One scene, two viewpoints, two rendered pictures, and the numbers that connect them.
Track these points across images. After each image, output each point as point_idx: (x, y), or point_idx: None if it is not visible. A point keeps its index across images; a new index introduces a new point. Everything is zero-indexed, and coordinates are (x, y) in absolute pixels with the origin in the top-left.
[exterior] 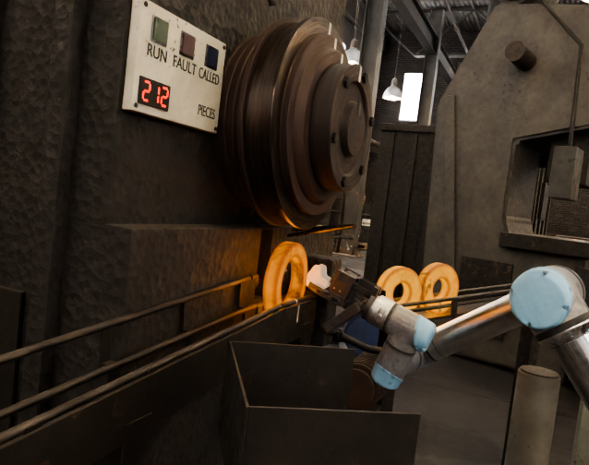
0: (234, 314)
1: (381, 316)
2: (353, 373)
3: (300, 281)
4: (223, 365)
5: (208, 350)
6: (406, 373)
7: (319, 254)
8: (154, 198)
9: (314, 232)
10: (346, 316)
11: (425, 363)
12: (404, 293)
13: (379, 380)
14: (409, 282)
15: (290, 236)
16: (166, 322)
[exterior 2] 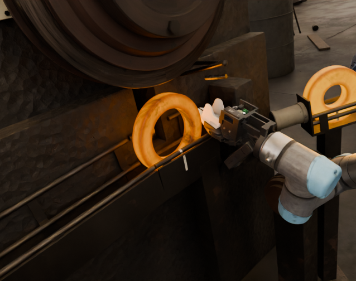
0: (105, 185)
1: (271, 160)
2: (275, 189)
3: (191, 125)
4: (67, 261)
5: (27, 265)
6: (314, 209)
7: (244, 68)
8: None
9: (196, 72)
10: (241, 155)
11: (345, 190)
12: (342, 93)
13: (283, 217)
14: (344, 82)
15: (182, 75)
16: (14, 224)
